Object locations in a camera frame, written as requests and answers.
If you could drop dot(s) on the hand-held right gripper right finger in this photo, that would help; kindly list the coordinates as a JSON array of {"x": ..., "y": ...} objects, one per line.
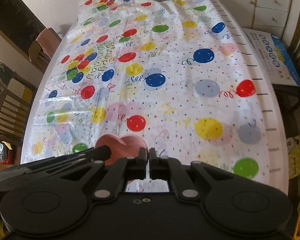
[{"x": 153, "y": 163}]

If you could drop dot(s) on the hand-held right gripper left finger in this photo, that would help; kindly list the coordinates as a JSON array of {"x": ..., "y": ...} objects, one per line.
[{"x": 142, "y": 163}]

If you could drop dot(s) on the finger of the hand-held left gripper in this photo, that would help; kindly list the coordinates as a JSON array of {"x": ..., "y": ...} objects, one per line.
[{"x": 102, "y": 152}]

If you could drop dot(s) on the pink heart-shaped dish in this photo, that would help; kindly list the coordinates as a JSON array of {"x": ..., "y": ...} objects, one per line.
[{"x": 125, "y": 145}]

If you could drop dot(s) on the wooden chair lace cushion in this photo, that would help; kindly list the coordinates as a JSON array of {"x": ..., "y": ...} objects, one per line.
[{"x": 12, "y": 105}]

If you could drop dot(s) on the balloon print tablecloth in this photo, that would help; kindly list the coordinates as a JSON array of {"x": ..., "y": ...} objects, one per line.
[{"x": 170, "y": 80}]

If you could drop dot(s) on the pink towel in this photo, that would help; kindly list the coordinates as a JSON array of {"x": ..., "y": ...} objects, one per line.
[{"x": 48, "y": 37}]

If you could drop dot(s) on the cartoon print paper bag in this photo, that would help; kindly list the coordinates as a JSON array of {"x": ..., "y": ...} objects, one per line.
[{"x": 296, "y": 157}]

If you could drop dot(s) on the printed flat cardboard box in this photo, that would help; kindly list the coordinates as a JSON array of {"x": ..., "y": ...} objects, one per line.
[{"x": 272, "y": 55}]

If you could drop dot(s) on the white drawer cabinet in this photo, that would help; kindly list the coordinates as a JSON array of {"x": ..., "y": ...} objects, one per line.
[{"x": 267, "y": 5}]

